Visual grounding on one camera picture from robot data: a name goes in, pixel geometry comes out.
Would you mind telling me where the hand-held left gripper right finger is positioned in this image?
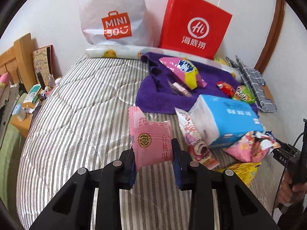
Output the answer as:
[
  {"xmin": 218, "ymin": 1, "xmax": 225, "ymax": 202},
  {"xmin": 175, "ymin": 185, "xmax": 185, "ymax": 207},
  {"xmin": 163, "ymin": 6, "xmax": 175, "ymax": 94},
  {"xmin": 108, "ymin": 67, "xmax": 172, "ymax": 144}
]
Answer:
[{"xmin": 171, "ymin": 138, "xmax": 274, "ymax": 230}]

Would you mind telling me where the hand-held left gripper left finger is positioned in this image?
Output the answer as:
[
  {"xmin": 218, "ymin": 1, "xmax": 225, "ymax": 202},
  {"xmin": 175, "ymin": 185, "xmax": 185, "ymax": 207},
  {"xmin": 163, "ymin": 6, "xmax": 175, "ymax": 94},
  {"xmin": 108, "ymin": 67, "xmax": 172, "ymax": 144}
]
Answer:
[{"xmin": 29, "ymin": 148, "xmax": 137, "ymax": 230}]

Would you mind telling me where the pink pastry packet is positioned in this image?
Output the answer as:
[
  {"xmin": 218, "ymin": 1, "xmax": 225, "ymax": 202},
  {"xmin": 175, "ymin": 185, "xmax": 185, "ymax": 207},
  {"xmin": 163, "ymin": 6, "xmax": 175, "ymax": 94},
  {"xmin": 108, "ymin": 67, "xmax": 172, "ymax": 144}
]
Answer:
[{"xmin": 128, "ymin": 107, "xmax": 174, "ymax": 172}]

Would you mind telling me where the white red snack packet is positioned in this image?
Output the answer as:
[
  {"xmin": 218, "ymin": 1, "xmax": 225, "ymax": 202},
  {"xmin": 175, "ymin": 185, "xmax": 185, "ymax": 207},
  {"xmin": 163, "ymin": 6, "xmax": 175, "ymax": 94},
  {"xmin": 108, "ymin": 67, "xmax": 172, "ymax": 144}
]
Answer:
[{"xmin": 223, "ymin": 131, "xmax": 281, "ymax": 163}]

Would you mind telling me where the yellow snack packet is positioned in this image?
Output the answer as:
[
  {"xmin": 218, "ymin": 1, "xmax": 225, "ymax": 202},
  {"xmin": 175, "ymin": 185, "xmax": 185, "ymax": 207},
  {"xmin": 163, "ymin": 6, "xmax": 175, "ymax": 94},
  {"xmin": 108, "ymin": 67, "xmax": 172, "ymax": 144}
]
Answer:
[{"xmin": 217, "ymin": 162, "xmax": 262, "ymax": 187}]

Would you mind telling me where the person's right hand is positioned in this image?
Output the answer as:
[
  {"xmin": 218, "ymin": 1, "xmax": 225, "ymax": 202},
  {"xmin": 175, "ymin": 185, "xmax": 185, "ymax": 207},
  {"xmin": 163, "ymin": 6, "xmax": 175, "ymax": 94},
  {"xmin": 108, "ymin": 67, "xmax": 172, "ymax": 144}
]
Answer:
[{"xmin": 279, "ymin": 177, "xmax": 307, "ymax": 206}]

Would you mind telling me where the small blue snack packet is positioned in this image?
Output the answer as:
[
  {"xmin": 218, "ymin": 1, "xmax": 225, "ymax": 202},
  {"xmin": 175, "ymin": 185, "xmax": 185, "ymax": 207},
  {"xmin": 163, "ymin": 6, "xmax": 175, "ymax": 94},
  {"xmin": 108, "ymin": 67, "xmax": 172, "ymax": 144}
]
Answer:
[{"xmin": 265, "ymin": 131, "xmax": 281, "ymax": 149}]

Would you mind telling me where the pink white cake roll packet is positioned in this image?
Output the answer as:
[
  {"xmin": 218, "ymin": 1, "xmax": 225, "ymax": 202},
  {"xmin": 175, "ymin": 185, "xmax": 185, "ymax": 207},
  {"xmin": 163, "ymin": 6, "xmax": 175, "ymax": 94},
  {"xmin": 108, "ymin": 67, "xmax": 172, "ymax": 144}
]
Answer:
[{"xmin": 174, "ymin": 107, "xmax": 220, "ymax": 170}]

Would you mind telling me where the blue tissue pack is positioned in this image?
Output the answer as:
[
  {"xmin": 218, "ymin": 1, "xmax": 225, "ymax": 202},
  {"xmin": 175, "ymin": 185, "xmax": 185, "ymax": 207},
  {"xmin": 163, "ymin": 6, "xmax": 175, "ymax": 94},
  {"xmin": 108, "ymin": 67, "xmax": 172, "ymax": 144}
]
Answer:
[{"xmin": 188, "ymin": 94, "xmax": 264, "ymax": 150}]

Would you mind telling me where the striped quilted mattress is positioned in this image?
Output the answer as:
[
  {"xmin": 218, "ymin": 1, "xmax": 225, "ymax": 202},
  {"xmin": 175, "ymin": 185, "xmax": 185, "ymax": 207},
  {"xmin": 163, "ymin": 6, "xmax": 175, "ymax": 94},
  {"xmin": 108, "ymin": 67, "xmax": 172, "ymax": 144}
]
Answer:
[{"xmin": 21, "ymin": 53, "xmax": 288, "ymax": 230}]

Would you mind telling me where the purple towel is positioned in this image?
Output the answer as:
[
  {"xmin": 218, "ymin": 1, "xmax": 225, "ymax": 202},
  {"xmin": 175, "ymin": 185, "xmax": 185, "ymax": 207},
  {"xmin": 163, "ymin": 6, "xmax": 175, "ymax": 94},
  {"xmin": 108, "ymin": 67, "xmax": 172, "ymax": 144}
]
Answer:
[{"xmin": 135, "ymin": 52, "xmax": 258, "ymax": 114}]

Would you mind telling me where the small clear pink packet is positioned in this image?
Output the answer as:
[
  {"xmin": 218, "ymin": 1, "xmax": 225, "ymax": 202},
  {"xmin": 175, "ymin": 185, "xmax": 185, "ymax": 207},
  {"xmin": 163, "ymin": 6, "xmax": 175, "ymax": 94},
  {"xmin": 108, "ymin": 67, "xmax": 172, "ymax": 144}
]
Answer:
[{"xmin": 168, "ymin": 80, "xmax": 192, "ymax": 97}]

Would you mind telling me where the green snack packet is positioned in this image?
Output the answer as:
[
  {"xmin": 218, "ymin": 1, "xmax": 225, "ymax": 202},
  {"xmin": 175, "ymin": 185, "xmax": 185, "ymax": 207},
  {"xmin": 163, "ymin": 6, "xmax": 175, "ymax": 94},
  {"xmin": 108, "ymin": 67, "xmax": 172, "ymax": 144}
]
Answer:
[{"xmin": 231, "ymin": 85, "xmax": 257, "ymax": 104}]

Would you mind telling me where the blue checked cloth with star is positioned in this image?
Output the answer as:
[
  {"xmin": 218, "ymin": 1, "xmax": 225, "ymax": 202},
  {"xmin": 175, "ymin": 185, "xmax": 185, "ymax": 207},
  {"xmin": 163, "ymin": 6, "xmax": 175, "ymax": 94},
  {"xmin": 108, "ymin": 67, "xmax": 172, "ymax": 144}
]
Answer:
[{"xmin": 225, "ymin": 55, "xmax": 277, "ymax": 113}]

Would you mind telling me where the large pink blue snack packet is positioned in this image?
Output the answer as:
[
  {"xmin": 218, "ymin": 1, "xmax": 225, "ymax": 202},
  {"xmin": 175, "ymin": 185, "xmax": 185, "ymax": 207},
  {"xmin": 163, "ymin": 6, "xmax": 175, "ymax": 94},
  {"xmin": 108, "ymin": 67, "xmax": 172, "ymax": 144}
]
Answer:
[{"xmin": 159, "ymin": 56, "xmax": 208, "ymax": 90}]

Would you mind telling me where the wooden nightstand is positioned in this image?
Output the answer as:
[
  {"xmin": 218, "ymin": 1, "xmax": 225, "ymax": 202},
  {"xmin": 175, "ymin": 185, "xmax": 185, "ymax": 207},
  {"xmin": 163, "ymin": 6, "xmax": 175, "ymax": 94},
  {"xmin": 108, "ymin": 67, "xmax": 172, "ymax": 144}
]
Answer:
[{"xmin": 10, "ymin": 93, "xmax": 41, "ymax": 138}]

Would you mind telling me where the light green cloth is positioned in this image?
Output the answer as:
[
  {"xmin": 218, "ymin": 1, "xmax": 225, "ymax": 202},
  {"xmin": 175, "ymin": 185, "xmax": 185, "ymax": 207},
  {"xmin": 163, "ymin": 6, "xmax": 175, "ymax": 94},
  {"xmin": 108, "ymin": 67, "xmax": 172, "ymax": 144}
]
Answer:
[{"xmin": 0, "ymin": 93, "xmax": 31, "ymax": 197}]

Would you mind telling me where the teal white box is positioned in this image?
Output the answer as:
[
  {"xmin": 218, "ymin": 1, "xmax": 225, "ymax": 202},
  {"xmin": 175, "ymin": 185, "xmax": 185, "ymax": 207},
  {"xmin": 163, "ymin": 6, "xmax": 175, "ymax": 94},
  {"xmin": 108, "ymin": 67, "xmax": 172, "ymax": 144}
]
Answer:
[{"xmin": 26, "ymin": 84, "xmax": 44, "ymax": 101}]

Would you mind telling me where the white printed pillow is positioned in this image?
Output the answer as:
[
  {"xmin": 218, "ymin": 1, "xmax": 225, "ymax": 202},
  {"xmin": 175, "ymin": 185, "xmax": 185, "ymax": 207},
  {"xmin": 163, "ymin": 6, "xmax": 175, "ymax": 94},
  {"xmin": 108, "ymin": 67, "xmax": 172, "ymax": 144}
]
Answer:
[{"xmin": 0, "ymin": 86, "xmax": 15, "ymax": 125}]

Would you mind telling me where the patterned book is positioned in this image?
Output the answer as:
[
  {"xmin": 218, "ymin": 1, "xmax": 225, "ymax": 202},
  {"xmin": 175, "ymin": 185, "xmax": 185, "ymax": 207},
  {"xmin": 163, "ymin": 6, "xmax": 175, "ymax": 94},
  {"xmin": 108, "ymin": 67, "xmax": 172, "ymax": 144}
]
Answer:
[{"xmin": 32, "ymin": 44, "xmax": 54, "ymax": 87}]

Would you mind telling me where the red paper bag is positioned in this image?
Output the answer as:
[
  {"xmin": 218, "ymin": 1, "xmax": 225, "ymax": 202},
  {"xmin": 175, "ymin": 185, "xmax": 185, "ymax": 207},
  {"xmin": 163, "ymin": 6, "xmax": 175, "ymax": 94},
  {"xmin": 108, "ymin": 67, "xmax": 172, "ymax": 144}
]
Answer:
[{"xmin": 158, "ymin": 0, "xmax": 233, "ymax": 60}]

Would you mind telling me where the pink plush toy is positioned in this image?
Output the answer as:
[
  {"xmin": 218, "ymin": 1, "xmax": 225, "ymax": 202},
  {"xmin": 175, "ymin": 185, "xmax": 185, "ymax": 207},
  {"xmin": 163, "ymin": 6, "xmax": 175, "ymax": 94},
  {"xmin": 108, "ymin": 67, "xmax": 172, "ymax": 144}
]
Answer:
[{"xmin": 0, "ymin": 72, "xmax": 12, "ymax": 89}]

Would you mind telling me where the white plastic shopping bag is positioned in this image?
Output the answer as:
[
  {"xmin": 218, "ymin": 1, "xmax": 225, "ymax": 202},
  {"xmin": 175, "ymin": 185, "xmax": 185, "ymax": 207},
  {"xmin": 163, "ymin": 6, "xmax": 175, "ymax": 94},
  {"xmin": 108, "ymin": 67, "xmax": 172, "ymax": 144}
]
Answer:
[{"xmin": 77, "ymin": 0, "xmax": 156, "ymax": 47}]

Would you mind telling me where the wooden headboard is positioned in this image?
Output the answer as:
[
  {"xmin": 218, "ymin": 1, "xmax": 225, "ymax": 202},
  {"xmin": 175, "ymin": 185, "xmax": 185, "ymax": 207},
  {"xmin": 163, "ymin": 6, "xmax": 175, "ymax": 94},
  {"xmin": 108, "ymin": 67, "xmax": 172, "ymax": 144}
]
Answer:
[{"xmin": 0, "ymin": 33, "xmax": 36, "ymax": 91}]

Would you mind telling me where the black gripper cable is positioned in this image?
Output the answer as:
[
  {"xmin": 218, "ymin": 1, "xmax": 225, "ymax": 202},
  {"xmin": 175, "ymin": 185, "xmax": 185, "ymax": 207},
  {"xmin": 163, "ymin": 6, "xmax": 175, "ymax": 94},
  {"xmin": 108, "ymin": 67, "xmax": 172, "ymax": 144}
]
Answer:
[{"xmin": 272, "ymin": 132, "xmax": 307, "ymax": 217}]

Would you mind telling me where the brown wooden door frame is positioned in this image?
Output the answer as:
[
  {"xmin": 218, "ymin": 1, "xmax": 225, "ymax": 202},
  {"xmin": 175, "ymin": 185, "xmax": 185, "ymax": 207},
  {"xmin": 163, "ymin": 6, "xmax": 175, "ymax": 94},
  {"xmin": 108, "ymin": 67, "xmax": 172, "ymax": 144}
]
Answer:
[{"xmin": 254, "ymin": 0, "xmax": 286, "ymax": 73}]

